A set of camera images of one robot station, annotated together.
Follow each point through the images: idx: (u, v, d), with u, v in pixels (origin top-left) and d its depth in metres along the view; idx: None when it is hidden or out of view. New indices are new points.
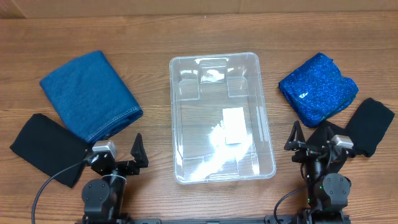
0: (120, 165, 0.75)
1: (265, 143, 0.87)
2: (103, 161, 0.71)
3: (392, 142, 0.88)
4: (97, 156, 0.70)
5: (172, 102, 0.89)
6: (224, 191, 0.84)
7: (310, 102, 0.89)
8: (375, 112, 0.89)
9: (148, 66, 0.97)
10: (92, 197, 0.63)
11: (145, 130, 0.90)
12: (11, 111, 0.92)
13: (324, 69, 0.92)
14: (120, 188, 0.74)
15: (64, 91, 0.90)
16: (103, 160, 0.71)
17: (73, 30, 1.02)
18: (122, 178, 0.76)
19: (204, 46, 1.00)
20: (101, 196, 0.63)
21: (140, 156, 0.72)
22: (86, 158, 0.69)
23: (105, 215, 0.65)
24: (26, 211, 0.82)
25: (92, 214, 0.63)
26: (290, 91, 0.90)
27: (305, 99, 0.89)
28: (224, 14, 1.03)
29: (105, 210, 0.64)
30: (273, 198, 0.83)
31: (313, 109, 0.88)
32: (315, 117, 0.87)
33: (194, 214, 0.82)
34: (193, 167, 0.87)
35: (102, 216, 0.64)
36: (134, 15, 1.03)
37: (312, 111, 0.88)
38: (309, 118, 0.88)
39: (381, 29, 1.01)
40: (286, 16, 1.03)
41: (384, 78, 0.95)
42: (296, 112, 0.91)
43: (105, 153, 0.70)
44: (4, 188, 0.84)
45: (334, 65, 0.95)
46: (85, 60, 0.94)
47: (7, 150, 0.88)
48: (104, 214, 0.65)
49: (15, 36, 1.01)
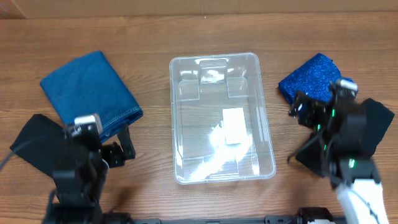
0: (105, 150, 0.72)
1: (265, 144, 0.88)
2: (87, 135, 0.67)
3: (392, 142, 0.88)
4: (79, 129, 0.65)
5: (172, 102, 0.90)
6: (224, 191, 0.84)
7: None
8: (375, 112, 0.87)
9: (148, 66, 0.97)
10: (67, 160, 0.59)
11: (145, 130, 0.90)
12: (11, 111, 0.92)
13: (323, 69, 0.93)
14: (101, 171, 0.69)
15: (64, 92, 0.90)
16: (86, 135, 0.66)
17: (73, 30, 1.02)
18: (106, 165, 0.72)
19: (204, 47, 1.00)
20: (76, 158, 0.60)
21: (127, 140, 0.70)
22: (67, 129, 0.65)
23: (78, 185, 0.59)
24: (27, 211, 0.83)
25: (63, 178, 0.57)
26: (290, 91, 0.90)
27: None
28: (224, 14, 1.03)
29: (79, 178, 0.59)
30: (273, 198, 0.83)
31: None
32: None
33: (194, 214, 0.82)
34: (193, 168, 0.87)
35: (74, 185, 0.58)
36: (134, 15, 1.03)
37: None
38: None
39: (381, 29, 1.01)
40: (286, 16, 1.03)
41: (384, 78, 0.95)
42: None
43: (89, 124, 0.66)
44: (4, 188, 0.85)
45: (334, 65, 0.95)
46: (85, 61, 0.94)
47: (7, 151, 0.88)
48: (78, 183, 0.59)
49: (15, 36, 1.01)
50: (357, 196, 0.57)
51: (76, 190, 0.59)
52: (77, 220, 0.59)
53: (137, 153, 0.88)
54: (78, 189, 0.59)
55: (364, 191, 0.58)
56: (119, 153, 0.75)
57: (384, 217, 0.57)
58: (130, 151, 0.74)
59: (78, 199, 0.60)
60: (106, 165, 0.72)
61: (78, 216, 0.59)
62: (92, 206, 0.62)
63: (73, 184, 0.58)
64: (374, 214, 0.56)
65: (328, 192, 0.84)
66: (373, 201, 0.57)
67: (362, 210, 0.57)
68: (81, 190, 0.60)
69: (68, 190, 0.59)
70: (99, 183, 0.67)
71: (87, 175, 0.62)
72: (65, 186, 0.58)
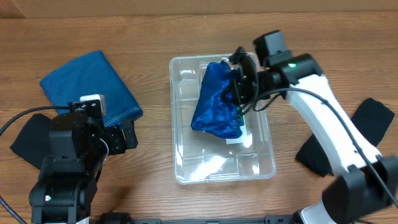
0: (104, 135, 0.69)
1: (265, 144, 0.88)
2: (91, 113, 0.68)
3: (392, 142, 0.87)
4: (84, 106, 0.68)
5: (172, 102, 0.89)
6: (224, 191, 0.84)
7: (212, 128, 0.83)
8: (375, 112, 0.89)
9: (148, 66, 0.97)
10: (66, 122, 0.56)
11: (145, 130, 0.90)
12: (10, 111, 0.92)
13: (221, 75, 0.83)
14: (99, 150, 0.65)
15: (64, 91, 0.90)
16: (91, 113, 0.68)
17: (73, 30, 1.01)
18: (104, 146, 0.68)
19: (204, 46, 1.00)
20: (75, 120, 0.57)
21: (129, 127, 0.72)
22: (72, 104, 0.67)
23: (75, 147, 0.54)
24: (26, 211, 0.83)
25: (59, 139, 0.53)
26: (200, 124, 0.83)
27: (214, 115, 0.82)
28: (224, 14, 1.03)
29: (77, 140, 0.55)
30: (273, 198, 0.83)
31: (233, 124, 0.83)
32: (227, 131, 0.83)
33: (194, 214, 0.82)
34: (193, 168, 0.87)
35: (71, 147, 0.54)
36: (134, 15, 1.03)
37: (222, 129, 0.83)
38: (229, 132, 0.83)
39: (381, 29, 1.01)
40: (286, 16, 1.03)
41: (384, 78, 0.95)
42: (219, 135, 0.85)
43: (94, 101, 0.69)
44: (4, 188, 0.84)
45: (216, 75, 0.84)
46: (85, 60, 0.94)
47: (7, 151, 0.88)
48: (76, 145, 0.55)
49: (15, 36, 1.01)
50: (311, 96, 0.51)
51: (72, 154, 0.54)
52: (70, 188, 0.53)
53: (137, 153, 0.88)
54: (74, 152, 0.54)
55: (312, 86, 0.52)
56: (119, 137, 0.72)
57: (341, 109, 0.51)
58: (133, 137, 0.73)
59: (73, 165, 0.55)
60: (106, 146, 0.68)
61: (71, 183, 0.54)
62: (87, 175, 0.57)
63: (71, 145, 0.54)
64: (324, 101, 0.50)
65: None
66: (305, 81, 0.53)
67: (314, 102, 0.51)
68: (78, 154, 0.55)
69: (63, 154, 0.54)
70: (96, 158, 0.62)
71: (84, 142, 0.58)
72: (62, 149, 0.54)
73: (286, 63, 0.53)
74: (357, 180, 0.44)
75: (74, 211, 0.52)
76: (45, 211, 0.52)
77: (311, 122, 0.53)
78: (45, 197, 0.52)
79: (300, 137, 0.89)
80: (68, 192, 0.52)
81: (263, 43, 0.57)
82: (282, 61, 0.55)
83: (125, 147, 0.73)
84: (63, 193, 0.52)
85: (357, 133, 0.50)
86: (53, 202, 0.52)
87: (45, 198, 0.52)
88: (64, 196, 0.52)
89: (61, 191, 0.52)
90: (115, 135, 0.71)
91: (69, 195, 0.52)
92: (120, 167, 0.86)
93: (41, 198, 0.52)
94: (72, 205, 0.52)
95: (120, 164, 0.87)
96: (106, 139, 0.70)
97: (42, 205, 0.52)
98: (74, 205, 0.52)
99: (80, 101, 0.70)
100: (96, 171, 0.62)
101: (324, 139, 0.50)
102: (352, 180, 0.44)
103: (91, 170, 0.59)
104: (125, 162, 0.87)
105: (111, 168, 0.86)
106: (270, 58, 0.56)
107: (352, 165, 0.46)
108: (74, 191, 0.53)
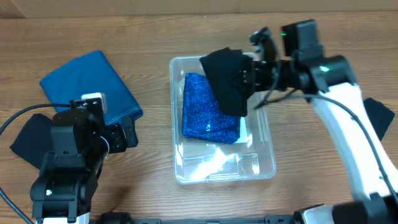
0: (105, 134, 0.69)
1: (265, 144, 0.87)
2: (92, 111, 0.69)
3: (391, 142, 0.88)
4: (86, 104, 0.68)
5: (172, 102, 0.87)
6: (224, 191, 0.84)
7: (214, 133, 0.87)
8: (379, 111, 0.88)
9: (148, 66, 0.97)
10: (68, 118, 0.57)
11: (145, 130, 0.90)
12: (11, 111, 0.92)
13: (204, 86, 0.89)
14: (100, 148, 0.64)
15: (64, 91, 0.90)
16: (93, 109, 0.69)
17: (73, 30, 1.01)
18: (107, 145, 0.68)
19: (204, 46, 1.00)
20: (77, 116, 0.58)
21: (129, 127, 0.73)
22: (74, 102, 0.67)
23: (77, 142, 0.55)
24: (26, 211, 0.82)
25: (60, 134, 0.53)
26: (197, 132, 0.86)
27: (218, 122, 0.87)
28: (224, 14, 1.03)
29: (78, 135, 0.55)
30: (273, 198, 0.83)
31: (232, 125, 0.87)
32: (231, 134, 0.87)
33: (194, 214, 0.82)
34: (193, 167, 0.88)
35: (73, 142, 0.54)
36: (134, 15, 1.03)
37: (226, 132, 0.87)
38: (230, 136, 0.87)
39: (382, 29, 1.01)
40: (286, 16, 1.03)
41: (384, 78, 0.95)
42: (219, 141, 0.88)
43: (94, 99, 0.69)
44: (4, 188, 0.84)
45: (199, 87, 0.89)
46: (85, 60, 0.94)
47: (6, 151, 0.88)
48: (77, 140, 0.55)
49: (15, 36, 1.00)
50: (339, 107, 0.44)
51: (73, 149, 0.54)
52: (70, 182, 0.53)
53: (137, 153, 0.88)
54: (76, 147, 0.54)
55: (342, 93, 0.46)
56: (120, 135, 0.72)
57: (365, 117, 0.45)
58: (134, 136, 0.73)
59: (74, 160, 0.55)
60: (106, 144, 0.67)
61: (72, 178, 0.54)
62: (87, 170, 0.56)
63: (72, 140, 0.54)
64: (354, 114, 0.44)
65: (328, 192, 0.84)
66: (342, 96, 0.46)
67: (342, 114, 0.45)
68: (79, 149, 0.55)
69: (64, 149, 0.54)
70: (96, 154, 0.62)
71: (84, 139, 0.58)
72: (63, 144, 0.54)
73: (317, 65, 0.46)
74: (377, 208, 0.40)
75: (74, 206, 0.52)
76: (45, 206, 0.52)
77: (337, 142, 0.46)
78: (45, 191, 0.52)
79: (300, 137, 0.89)
80: (68, 186, 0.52)
81: (295, 32, 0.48)
82: (313, 60, 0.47)
83: (125, 147, 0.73)
84: (63, 188, 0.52)
85: (388, 163, 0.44)
86: (53, 196, 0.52)
87: (45, 193, 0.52)
88: (64, 191, 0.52)
89: (61, 186, 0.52)
90: (115, 134, 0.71)
91: (69, 190, 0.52)
92: (120, 167, 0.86)
93: (41, 193, 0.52)
94: (72, 200, 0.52)
95: (120, 163, 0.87)
96: (106, 137, 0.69)
97: (43, 200, 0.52)
98: (74, 199, 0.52)
99: (82, 99, 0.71)
100: (96, 168, 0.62)
101: (346, 155, 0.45)
102: (375, 211, 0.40)
103: (91, 167, 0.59)
104: (125, 162, 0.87)
105: (111, 168, 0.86)
106: (300, 53, 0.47)
107: (375, 191, 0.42)
108: (75, 186, 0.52)
